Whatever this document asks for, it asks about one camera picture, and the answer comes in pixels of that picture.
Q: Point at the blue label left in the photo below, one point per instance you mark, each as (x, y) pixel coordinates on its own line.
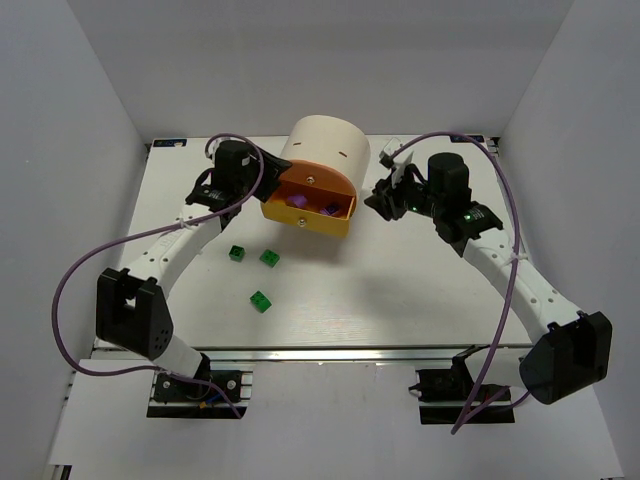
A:
(169, 143)

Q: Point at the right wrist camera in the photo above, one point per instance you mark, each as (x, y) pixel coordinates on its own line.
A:
(396, 159)

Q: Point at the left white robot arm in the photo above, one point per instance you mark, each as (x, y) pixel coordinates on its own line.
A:
(132, 310)

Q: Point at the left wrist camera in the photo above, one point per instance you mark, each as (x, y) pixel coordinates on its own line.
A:
(213, 145)

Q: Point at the green lego brick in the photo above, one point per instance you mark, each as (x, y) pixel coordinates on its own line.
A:
(269, 258)
(260, 302)
(237, 253)

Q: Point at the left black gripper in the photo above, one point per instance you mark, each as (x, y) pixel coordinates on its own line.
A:
(270, 176)

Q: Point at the green lego brick left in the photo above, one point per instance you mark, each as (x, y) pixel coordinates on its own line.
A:
(237, 253)

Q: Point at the green lego brick lower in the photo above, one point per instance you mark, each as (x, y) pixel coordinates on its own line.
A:
(260, 302)

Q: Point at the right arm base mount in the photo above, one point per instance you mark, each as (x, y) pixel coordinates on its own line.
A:
(442, 392)

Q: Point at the green lego brick middle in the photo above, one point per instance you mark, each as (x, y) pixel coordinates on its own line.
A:
(269, 258)

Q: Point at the purple lego brick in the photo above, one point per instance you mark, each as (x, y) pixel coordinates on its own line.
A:
(298, 201)
(331, 210)

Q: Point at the orange top drawer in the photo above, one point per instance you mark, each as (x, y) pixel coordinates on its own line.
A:
(303, 174)

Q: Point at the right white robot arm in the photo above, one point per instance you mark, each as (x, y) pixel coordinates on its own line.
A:
(570, 348)

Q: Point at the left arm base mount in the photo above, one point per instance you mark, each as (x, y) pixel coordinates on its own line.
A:
(225, 396)

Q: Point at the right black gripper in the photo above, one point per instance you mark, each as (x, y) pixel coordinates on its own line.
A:
(391, 195)

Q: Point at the aluminium rail front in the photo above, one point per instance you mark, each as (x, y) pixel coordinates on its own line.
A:
(334, 354)

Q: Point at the yellow drawer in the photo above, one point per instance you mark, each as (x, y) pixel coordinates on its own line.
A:
(310, 218)

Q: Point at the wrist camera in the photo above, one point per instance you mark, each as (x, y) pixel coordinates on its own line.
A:
(396, 159)
(213, 145)

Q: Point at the cream drawer cabinet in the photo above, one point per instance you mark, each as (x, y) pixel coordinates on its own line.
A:
(330, 141)

